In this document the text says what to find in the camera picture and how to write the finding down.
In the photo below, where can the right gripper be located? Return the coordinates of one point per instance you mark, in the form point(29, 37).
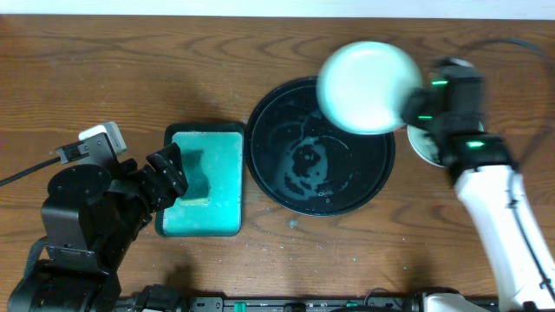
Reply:
point(418, 99)

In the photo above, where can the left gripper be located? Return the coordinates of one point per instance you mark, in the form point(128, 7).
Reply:
point(147, 181)

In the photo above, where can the mint green plate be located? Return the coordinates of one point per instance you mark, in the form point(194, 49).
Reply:
point(423, 145)
point(363, 86)

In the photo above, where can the dark green scrub sponge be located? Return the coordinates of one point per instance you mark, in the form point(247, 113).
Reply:
point(198, 190)

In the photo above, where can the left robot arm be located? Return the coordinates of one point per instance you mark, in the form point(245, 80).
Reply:
point(93, 212)

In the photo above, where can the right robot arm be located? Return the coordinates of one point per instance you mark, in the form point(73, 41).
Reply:
point(487, 181)

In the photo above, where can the rectangular green soapy tray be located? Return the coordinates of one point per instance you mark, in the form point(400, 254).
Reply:
point(222, 162)

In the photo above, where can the round black tray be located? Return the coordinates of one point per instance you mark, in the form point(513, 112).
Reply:
point(304, 163)

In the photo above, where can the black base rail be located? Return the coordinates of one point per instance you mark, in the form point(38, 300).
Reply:
point(161, 298)

